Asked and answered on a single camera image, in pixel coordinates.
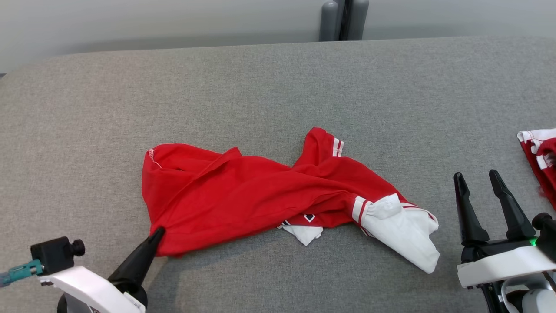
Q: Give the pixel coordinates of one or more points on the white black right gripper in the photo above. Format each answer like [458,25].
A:
[499,263]

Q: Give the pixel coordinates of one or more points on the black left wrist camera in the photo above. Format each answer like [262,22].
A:
[54,254]

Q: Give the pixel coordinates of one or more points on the grey metal partition post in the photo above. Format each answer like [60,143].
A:
[344,19]

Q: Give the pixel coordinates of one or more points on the teal left camera connector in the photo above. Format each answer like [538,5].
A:
[21,271]

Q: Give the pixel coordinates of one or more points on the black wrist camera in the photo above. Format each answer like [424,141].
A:
[54,254]
[548,237]

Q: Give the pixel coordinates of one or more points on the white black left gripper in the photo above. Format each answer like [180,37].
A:
[87,287]

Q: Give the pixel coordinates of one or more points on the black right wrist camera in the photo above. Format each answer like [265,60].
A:
[548,237]

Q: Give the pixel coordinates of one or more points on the grey cylinder post foot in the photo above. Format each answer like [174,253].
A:
[359,19]
[329,21]

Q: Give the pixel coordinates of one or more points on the grey fabric padded surface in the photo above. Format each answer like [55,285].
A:
[260,87]

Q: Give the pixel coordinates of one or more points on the red white basketball jersey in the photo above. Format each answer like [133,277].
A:
[239,195]

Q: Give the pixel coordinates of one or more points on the red shorts white stripe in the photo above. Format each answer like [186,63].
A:
[545,174]

